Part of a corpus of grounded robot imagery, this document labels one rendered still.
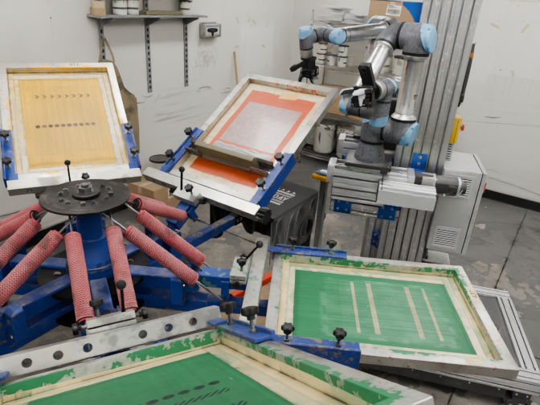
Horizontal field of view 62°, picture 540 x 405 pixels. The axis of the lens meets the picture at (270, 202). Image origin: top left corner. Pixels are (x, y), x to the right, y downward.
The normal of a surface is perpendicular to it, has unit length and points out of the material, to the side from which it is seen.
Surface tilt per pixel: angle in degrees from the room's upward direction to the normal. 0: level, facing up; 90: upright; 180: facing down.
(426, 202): 90
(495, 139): 90
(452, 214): 90
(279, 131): 32
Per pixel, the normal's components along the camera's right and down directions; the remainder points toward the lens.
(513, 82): -0.57, 0.32
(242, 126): -0.25, -0.60
